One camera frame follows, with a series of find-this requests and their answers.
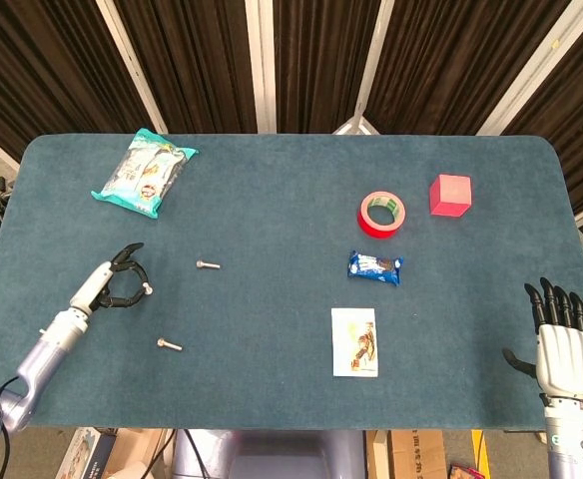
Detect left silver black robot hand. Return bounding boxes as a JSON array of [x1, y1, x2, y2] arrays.
[[68, 241, 152, 317]]

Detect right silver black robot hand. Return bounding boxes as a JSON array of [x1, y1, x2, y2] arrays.
[[501, 276, 583, 400]]

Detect teal snack bag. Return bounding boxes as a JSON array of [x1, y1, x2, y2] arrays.
[[90, 128, 201, 220]]

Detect yellow strip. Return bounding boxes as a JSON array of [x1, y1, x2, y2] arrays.
[[470, 429, 487, 473]]

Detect colourful book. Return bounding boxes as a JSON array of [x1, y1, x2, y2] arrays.
[[448, 463, 487, 479]]

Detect brown cardboard sheet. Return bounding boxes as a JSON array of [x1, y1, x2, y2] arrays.
[[104, 428, 176, 479]]

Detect dark blue box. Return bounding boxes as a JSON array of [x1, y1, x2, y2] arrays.
[[84, 431, 118, 479]]

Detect white printed box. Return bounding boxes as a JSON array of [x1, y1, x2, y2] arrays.
[[54, 426, 103, 479]]

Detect brown cardboard box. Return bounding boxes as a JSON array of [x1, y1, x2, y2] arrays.
[[365, 429, 447, 479]]

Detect teal felt table cover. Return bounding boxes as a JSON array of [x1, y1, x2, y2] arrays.
[[0, 133, 583, 431]]

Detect pink red cube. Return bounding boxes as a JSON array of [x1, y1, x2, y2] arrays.
[[428, 174, 473, 219]]

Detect blue cookie packet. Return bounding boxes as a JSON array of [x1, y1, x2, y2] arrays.
[[346, 249, 405, 286]]

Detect white picture card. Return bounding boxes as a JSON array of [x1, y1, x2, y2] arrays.
[[330, 307, 379, 378]]

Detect dark brown pleated curtain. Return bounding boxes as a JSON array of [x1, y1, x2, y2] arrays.
[[500, 14, 583, 250], [274, 0, 383, 135], [365, 0, 572, 137], [114, 0, 261, 135], [0, 0, 146, 164]]

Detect red tape roll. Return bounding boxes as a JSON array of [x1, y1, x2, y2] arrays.
[[356, 190, 406, 240]]

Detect purple robot torso base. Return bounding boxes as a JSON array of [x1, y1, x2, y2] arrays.
[[171, 428, 365, 479]]

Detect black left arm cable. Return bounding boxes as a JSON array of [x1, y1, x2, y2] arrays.
[[0, 376, 23, 479]]

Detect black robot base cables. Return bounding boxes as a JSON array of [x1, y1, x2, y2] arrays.
[[144, 428, 213, 479]]

